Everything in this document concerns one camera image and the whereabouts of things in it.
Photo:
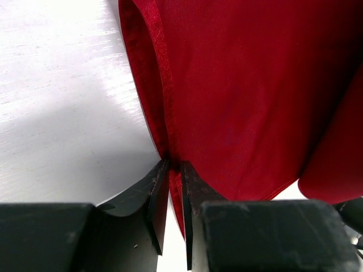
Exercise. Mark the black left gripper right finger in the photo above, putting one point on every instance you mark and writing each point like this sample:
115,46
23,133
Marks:
287,235

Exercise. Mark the red cloth napkin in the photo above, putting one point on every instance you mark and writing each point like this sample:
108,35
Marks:
256,95

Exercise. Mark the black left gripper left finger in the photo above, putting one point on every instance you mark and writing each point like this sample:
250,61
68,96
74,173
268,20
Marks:
125,233

